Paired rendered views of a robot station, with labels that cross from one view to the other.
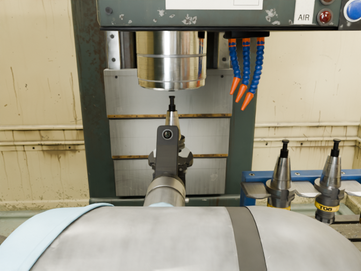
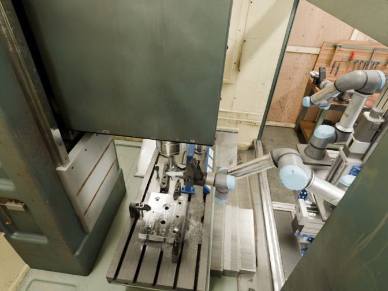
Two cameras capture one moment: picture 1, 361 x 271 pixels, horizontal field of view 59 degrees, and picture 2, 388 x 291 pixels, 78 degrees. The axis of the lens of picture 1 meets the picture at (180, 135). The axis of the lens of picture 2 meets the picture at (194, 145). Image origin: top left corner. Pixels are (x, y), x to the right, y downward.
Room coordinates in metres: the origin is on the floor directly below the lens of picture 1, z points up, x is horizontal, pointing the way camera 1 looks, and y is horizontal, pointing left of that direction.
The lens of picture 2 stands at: (0.53, 0.93, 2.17)
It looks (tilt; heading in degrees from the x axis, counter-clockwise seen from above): 38 degrees down; 277
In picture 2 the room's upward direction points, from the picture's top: 4 degrees clockwise
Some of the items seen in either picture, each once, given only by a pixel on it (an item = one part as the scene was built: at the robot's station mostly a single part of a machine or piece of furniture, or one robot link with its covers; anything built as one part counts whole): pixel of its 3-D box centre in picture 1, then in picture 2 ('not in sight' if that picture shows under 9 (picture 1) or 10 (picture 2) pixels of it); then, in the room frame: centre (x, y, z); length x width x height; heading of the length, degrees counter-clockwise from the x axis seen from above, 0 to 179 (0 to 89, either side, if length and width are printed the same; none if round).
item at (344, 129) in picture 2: not in sight; (353, 109); (-0.34, -0.63, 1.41); 0.15 x 0.12 x 0.55; 17
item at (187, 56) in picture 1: (171, 58); (171, 136); (0.75, 0.02, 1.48); 0.16 x 0.16 x 0.12
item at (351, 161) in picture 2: not in sight; (350, 156); (-0.30, -0.35, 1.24); 0.14 x 0.09 x 0.03; 92
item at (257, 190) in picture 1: (255, 190); (198, 157); (0.63, -0.16, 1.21); 0.07 x 0.05 x 0.01; 3
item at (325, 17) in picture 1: (325, 16); not in sight; (0.55, -0.24, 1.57); 0.02 x 0.01 x 0.02; 93
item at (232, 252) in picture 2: not in sight; (231, 211); (0.36, -0.20, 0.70); 0.90 x 0.30 x 0.16; 93
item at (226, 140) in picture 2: not in sight; (186, 160); (0.78, -0.63, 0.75); 0.89 x 0.70 x 0.26; 3
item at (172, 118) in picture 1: (172, 123); (171, 160); (0.75, 0.02, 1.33); 0.04 x 0.04 x 0.07
